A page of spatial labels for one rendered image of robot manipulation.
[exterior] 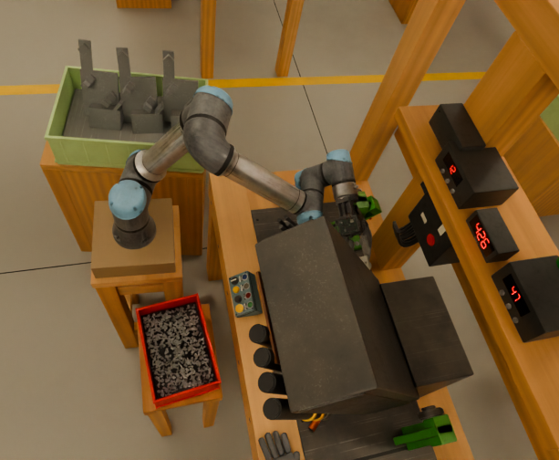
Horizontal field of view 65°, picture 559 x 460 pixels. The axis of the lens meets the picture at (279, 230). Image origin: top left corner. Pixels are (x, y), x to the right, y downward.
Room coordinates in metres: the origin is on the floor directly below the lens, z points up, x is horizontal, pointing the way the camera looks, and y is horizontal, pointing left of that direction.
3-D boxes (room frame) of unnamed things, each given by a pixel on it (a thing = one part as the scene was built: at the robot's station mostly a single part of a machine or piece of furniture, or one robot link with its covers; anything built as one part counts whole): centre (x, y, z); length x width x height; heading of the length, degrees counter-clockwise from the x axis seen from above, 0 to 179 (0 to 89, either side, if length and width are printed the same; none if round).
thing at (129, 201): (0.72, 0.50, 1.10); 0.13 x 0.12 x 0.14; 8
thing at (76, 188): (1.29, 0.80, 0.39); 0.68 x 0.52 x 0.79; 107
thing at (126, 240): (0.71, 0.50, 0.98); 0.15 x 0.15 x 0.10
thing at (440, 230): (0.77, -0.44, 1.42); 0.17 x 0.12 x 0.15; 27
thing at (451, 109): (0.94, -0.37, 1.59); 0.15 x 0.07 x 0.07; 27
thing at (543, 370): (0.70, -0.54, 1.52); 0.90 x 0.25 x 0.04; 27
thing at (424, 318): (0.54, -0.48, 1.07); 0.30 x 0.18 x 0.34; 27
